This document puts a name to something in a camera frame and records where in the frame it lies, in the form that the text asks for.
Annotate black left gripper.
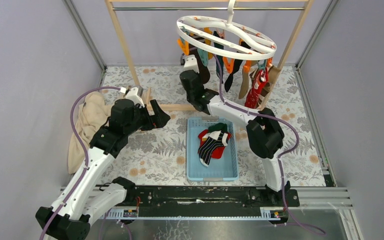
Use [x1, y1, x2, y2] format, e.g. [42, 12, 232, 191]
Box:
[124, 99, 171, 137]

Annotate dark brown sock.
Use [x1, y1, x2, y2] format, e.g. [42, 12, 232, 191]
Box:
[189, 46, 211, 84]

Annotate black sock with beige stripes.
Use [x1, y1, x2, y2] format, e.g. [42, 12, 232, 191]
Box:
[223, 57, 243, 92]

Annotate dark green sock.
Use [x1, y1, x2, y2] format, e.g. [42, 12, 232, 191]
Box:
[208, 122, 228, 133]

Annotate black striped sock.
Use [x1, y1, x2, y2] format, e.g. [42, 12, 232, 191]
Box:
[197, 130, 230, 167]

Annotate white round clip hanger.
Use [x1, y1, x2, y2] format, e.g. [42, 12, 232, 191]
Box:
[176, 0, 277, 61]

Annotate plain red sock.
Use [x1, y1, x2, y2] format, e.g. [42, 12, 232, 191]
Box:
[197, 129, 233, 160]

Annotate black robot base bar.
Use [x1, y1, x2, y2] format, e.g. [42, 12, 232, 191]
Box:
[112, 177, 300, 218]

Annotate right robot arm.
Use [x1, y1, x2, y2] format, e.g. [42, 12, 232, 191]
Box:
[179, 69, 291, 206]

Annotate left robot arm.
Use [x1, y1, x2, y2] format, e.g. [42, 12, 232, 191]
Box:
[35, 99, 171, 240]

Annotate dark teal sock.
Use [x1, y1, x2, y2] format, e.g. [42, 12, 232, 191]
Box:
[213, 42, 224, 83]

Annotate tan brown sock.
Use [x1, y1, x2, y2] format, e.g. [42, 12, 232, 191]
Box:
[238, 66, 253, 100]

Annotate beige crumpled cloth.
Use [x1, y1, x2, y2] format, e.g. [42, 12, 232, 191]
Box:
[67, 91, 113, 174]

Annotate red patterned sock pair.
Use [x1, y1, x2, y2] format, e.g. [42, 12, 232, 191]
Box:
[245, 68, 268, 109]

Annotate light blue plastic basket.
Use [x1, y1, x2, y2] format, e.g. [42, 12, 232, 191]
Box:
[186, 117, 239, 182]

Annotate wooden drying rack frame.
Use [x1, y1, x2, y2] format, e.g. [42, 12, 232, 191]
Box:
[105, 0, 314, 114]

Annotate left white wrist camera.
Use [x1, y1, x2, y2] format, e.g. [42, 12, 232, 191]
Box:
[119, 85, 145, 108]

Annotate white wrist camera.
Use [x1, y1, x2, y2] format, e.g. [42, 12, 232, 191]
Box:
[119, 85, 145, 108]
[180, 54, 200, 74]

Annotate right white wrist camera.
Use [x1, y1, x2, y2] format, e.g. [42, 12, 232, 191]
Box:
[180, 54, 200, 74]

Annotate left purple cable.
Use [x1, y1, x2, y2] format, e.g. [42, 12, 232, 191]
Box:
[38, 86, 128, 240]

